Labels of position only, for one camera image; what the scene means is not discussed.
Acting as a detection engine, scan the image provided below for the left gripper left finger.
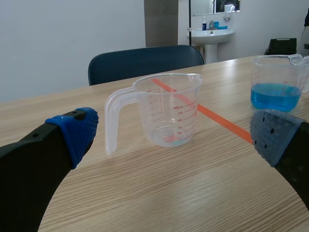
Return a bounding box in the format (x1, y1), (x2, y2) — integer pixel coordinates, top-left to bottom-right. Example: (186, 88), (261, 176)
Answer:
(0, 107), (100, 232)

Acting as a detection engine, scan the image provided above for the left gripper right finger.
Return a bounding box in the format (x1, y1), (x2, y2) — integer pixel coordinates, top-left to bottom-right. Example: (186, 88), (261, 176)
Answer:
(249, 109), (309, 211)

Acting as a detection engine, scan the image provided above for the clear beaker with blue liquid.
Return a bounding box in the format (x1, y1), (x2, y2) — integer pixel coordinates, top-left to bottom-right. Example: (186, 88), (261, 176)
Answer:
(250, 54), (309, 113)

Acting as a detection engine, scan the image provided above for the empty clear plastic beaker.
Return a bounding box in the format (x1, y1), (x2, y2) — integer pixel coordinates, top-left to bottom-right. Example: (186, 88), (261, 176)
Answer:
(104, 73), (202, 156)

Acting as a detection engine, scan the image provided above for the black box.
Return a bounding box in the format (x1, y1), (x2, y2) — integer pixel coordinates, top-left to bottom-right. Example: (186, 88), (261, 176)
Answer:
(264, 38), (297, 56)

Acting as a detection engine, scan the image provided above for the person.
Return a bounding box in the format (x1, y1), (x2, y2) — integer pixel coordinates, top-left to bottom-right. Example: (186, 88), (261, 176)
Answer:
(300, 10), (309, 58)

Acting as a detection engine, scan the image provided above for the white wash basin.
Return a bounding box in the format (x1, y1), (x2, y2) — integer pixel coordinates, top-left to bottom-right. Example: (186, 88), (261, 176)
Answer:
(185, 26), (235, 64)

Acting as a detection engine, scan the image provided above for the dark blue chair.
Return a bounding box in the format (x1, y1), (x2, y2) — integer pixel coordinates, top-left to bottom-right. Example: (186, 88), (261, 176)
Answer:
(87, 44), (205, 86)

